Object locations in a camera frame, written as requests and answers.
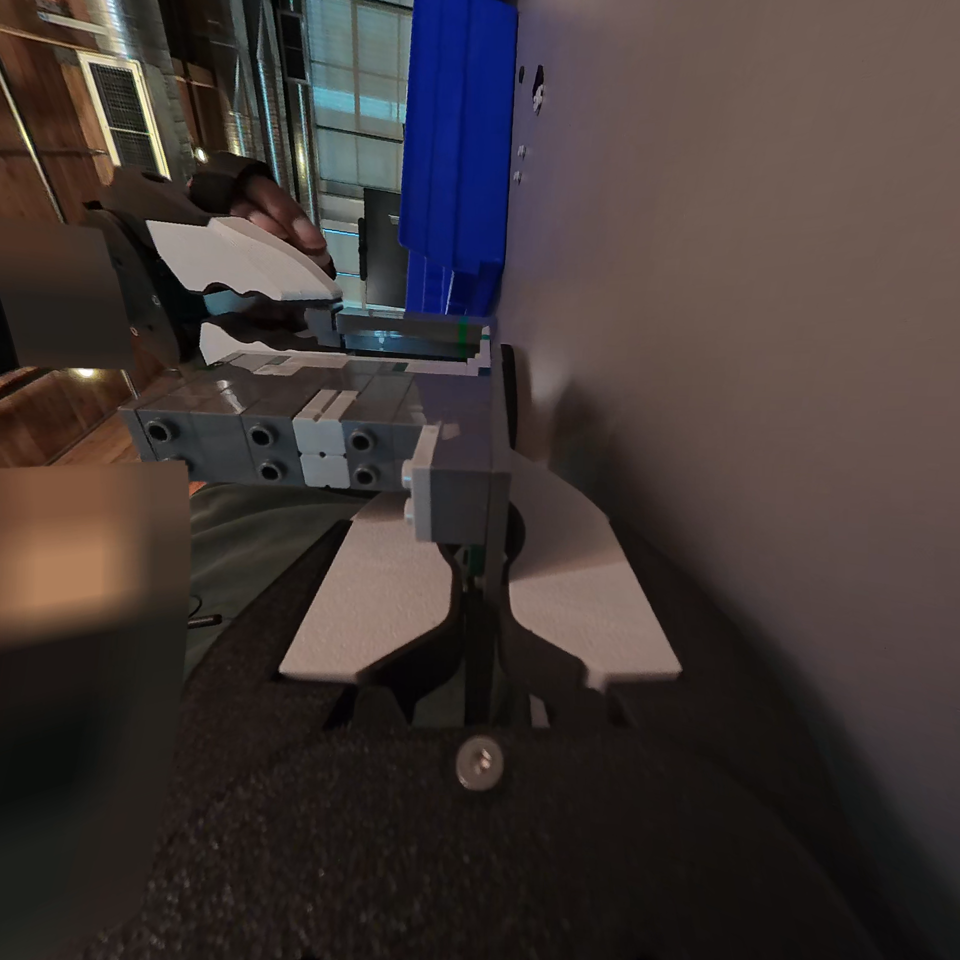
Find wide metal air duct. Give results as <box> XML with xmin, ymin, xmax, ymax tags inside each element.
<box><xmin>81</xmin><ymin>0</ymin><xmax>198</xmax><ymax>183</ymax></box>

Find person's dark green garment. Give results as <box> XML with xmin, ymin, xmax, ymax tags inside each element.
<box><xmin>187</xmin><ymin>483</ymin><xmax>363</xmax><ymax>678</ymax></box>

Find person's left hand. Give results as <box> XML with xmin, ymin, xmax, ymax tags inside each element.
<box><xmin>225</xmin><ymin>180</ymin><xmax>337</xmax><ymax>277</ymax></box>

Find narrow metal air duct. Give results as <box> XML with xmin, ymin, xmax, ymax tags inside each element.
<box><xmin>253</xmin><ymin>0</ymin><xmax>318</xmax><ymax>220</ymax></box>

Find large paned window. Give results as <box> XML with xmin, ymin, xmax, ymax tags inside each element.
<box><xmin>307</xmin><ymin>0</ymin><xmax>415</xmax><ymax>205</ymax></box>

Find blue bins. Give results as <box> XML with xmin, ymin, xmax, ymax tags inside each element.
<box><xmin>397</xmin><ymin>0</ymin><xmax>520</xmax><ymax>318</ymax></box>

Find grey toy brick model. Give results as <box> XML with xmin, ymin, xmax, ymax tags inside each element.
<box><xmin>118</xmin><ymin>303</ymin><xmax>534</xmax><ymax>725</ymax></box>

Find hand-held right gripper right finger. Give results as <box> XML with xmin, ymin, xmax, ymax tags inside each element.
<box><xmin>491</xmin><ymin>448</ymin><xmax>685</xmax><ymax>715</ymax></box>

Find black monitor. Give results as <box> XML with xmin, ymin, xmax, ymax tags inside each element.
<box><xmin>357</xmin><ymin>186</ymin><xmax>411</xmax><ymax>309</ymax></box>

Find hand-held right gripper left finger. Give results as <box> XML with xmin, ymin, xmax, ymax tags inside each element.
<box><xmin>278</xmin><ymin>493</ymin><xmax>469</xmax><ymax>726</ymax></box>

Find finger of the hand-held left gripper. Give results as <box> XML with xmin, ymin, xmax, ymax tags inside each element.
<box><xmin>144</xmin><ymin>216</ymin><xmax>345</xmax><ymax>318</ymax></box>
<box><xmin>198</xmin><ymin>320</ymin><xmax>340</xmax><ymax>363</ymax></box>

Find white air vent grille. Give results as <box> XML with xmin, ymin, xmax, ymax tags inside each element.
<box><xmin>77</xmin><ymin>51</ymin><xmax>172</xmax><ymax>179</ymax></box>

